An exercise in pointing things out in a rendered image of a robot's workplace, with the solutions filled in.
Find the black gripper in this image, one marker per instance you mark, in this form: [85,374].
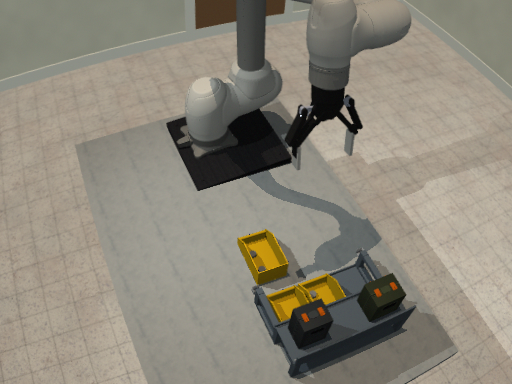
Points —
[324,104]

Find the grey metal shelf rack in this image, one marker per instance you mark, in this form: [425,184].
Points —
[348,318]

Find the yellow bin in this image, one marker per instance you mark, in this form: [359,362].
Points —
[268,254]
[286,300]
[326,287]

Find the black case with orange latches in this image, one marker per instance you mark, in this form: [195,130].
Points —
[310,323]

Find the dark green case with orange latches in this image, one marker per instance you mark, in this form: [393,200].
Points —
[381,297]

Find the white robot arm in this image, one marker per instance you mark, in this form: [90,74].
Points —
[336,31]

